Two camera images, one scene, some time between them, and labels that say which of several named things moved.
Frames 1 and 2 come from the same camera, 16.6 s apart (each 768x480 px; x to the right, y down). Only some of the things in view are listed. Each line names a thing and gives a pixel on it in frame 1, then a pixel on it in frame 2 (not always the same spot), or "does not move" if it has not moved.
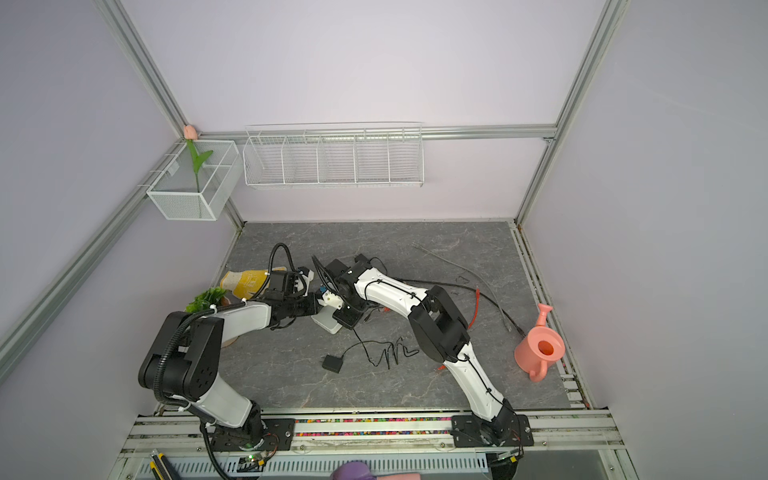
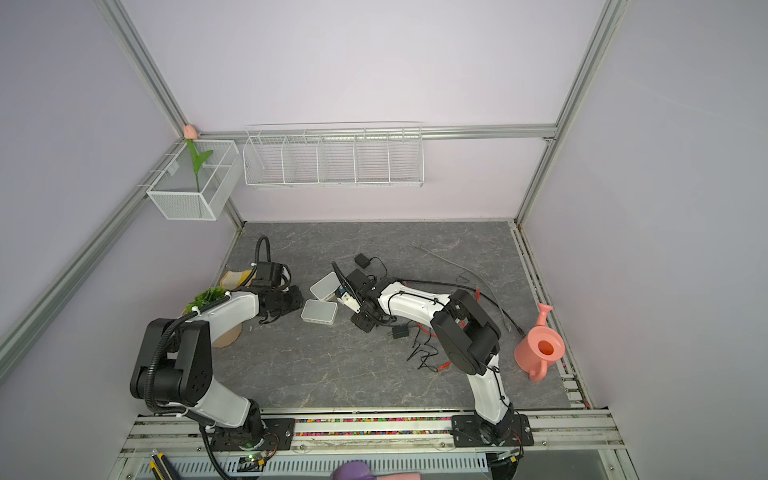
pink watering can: [538, 347] does not move
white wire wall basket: [334, 155] does not move
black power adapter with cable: [375, 350] → [399, 332]
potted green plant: [202, 302] does not move
